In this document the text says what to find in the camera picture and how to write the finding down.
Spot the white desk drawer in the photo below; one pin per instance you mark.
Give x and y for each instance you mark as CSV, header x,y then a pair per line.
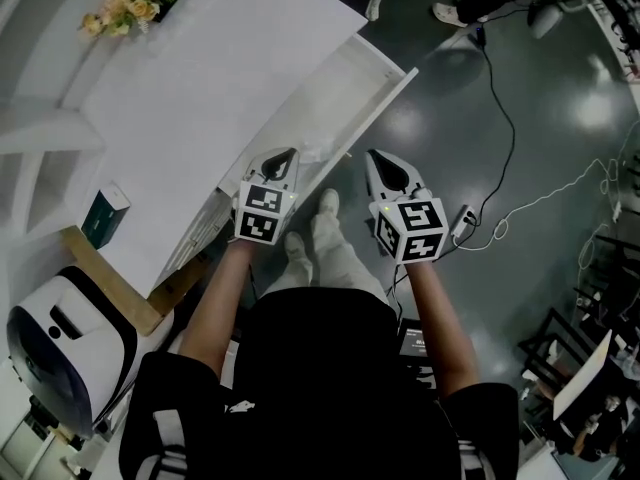
x,y
350,93

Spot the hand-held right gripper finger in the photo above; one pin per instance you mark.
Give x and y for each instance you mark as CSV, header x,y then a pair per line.
x,y
372,178
407,172

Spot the yellow flower bouquet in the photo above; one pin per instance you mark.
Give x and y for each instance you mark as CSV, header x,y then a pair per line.
x,y
131,7

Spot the white shelf unit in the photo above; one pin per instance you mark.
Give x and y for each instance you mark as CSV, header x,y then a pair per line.
x,y
45,138

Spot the person's right forearm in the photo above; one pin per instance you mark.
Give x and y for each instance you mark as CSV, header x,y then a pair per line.
x,y
440,328

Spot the grey chair foot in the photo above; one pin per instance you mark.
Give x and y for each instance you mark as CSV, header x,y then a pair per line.
x,y
545,20

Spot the black metal chair frame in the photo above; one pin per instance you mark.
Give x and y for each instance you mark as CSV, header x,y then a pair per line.
x,y
545,348

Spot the person's left forearm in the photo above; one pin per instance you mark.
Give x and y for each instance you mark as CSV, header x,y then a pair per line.
x,y
220,298

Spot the white and black machine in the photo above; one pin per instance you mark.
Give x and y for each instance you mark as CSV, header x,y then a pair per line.
x,y
70,348

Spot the white item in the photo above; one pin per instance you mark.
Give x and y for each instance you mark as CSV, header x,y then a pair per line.
x,y
318,150

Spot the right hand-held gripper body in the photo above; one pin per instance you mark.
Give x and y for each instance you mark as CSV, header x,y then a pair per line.
x,y
412,228

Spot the person's black shirt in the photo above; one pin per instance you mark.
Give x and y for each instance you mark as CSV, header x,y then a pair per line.
x,y
320,393

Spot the white desk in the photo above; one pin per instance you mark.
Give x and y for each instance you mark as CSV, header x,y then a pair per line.
x,y
190,93

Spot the white flat board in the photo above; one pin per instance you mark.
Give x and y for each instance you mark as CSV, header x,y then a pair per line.
x,y
585,378

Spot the person's light trousers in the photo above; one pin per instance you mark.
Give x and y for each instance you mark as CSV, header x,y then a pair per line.
x,y
335,253

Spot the dark screen device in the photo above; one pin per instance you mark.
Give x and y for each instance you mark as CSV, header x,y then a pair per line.
x,y
414,340

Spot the person's white shoe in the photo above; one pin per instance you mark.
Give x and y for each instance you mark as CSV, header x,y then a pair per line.
x,y
329,201
295,245

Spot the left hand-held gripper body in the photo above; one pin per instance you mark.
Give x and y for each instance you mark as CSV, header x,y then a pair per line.
x,y
262,213

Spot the white power adapter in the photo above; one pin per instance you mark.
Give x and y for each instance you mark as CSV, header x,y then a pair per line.
x,y
464,220

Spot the dark green box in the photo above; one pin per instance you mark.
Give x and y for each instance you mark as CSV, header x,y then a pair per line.
x,y
102,215

